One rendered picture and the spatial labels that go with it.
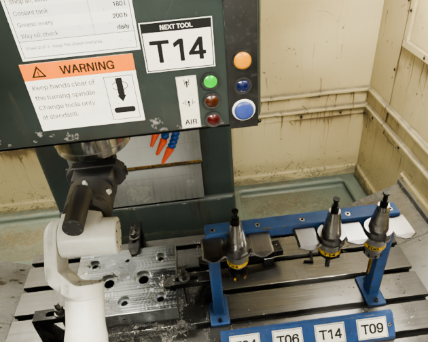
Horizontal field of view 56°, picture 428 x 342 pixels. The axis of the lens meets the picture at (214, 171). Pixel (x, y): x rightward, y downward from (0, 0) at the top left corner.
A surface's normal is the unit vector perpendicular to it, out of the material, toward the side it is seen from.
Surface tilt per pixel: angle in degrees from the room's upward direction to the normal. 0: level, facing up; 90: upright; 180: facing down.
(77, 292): 47
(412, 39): 90
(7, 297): 24
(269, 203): 0
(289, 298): 0
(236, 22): 90
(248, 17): 90
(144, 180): 91
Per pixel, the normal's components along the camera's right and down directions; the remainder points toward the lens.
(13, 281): 0.34, -0.78
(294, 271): -0.07, -0.80
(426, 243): -0.47, -0.68
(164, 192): 0.10, 0.61
